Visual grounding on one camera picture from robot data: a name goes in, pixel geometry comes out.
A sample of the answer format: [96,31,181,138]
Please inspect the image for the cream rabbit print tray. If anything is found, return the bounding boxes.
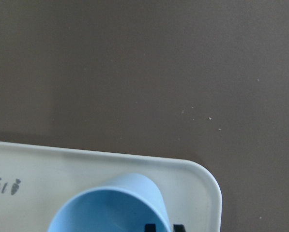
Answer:
[0,142,222,232]

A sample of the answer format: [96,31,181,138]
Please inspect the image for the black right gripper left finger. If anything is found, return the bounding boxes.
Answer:
[145,224,156,232]

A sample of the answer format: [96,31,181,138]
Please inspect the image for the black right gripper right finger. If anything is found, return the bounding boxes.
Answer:
[173,224,185,232]

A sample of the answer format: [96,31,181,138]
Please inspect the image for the light blue cup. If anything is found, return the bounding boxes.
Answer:
[48,173,171,232]

